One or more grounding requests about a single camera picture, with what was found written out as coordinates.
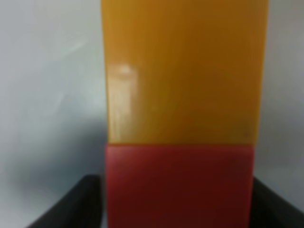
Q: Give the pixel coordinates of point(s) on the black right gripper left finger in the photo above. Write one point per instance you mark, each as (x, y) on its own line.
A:
(81, 207)

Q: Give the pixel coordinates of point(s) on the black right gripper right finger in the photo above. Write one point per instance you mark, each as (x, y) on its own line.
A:
(268, 210)

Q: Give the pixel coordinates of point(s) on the red cube block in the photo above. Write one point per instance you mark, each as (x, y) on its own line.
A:
(178, 186)

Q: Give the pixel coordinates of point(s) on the orange cube block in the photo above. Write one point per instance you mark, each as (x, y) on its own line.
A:
(184, 71)

